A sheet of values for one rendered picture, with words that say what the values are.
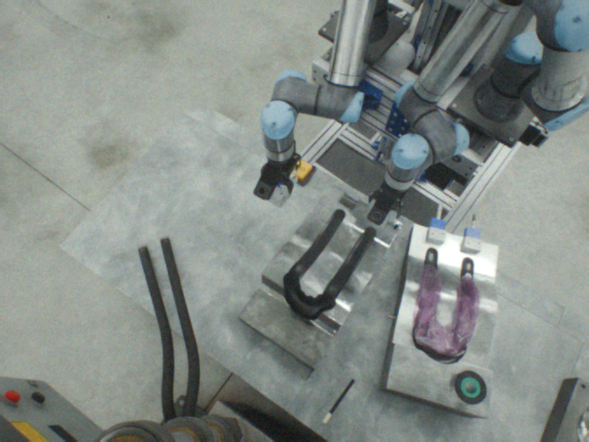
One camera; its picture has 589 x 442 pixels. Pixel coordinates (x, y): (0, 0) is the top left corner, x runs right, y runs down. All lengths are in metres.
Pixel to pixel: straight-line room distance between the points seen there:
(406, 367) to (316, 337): 0.25
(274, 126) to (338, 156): 1.27
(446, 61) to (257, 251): 0.76
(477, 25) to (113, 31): 2.65
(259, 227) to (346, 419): 0.62
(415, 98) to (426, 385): 0.72
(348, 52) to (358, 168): 1.23
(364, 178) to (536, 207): 0.98
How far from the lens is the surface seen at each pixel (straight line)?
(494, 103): 1.41
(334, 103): 1.05
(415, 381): 1.22
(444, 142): 1.09
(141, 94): 2.89
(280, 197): 1.27
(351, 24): 1.03
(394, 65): 1.61
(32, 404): 0.98
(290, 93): 1.06
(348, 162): 2.22
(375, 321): 1.34
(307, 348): 1.24
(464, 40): 1.04
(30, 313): 2.50
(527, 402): 1.44
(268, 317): 1.26
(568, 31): 0.90
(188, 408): 1.18
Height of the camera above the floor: 2.09
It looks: 67 degrees down
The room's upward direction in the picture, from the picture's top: straight up
